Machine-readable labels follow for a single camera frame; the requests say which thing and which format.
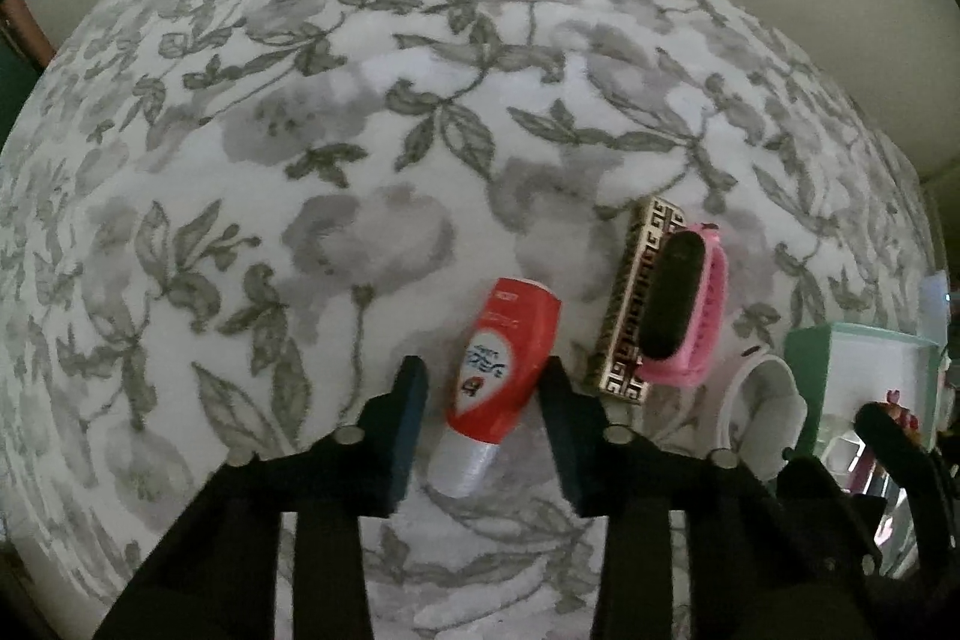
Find gold black patterned box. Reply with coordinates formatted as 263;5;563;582
598;196;687;405

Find wooden bed frame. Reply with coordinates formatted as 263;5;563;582
0;0;53;71

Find grey floral bed blanket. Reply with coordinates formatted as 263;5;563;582
0;0;938;640

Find white curved plastic object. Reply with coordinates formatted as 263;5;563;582
712;346;811;483

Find pink brush black bristles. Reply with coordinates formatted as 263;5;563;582
636;222;730;386

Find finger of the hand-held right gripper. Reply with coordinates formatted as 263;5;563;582
855;401;950;581

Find red squeeze tube white cap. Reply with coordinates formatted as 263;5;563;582
429;277;563;498

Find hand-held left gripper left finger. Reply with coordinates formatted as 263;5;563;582
90;355;430;640

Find white power adapter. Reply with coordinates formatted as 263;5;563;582
919;271;950;341

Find teal rimmed white storage box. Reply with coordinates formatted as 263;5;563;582
784;323;942;536

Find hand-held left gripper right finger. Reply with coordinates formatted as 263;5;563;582
536;356;884;640

